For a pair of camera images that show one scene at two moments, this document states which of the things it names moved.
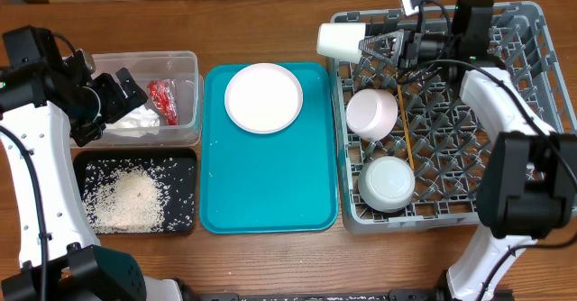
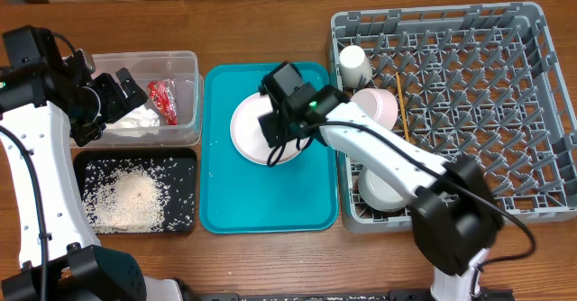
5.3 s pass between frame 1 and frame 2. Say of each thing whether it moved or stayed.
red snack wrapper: stayed
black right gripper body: moved
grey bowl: stayed
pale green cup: moved
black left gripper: stayed
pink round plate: moved
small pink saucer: stayed
